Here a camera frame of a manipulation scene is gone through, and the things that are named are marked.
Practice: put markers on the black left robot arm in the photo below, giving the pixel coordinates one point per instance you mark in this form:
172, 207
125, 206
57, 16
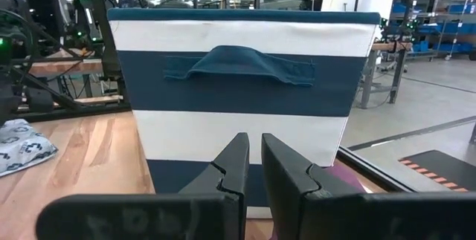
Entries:
9, 95

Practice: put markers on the black mat with orange stripes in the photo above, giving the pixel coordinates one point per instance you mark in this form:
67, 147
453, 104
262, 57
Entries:
442, 169

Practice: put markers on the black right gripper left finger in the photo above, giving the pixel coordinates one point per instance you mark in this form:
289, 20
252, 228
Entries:
208, 214

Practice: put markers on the wooden workbench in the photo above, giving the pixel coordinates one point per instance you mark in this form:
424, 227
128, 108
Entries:
63, 67

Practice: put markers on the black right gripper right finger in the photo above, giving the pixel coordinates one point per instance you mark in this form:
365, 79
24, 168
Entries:
334, 217

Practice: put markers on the wooden table with grey legs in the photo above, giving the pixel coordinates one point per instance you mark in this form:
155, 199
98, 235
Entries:
386, 47

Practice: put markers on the white pouch with blue print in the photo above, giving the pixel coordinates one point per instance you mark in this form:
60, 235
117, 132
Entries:
20, 145

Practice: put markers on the navy white striped fabric basket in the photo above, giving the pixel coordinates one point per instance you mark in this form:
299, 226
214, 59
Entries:
241, 84

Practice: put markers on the maroon cloth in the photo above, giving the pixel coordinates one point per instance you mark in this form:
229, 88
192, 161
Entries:
347, 178

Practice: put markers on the black metal frame post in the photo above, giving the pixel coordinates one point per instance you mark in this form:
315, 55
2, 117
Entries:
102, 28

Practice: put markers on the shelf with blue bins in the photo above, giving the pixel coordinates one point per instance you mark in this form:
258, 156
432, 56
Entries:
451, 28

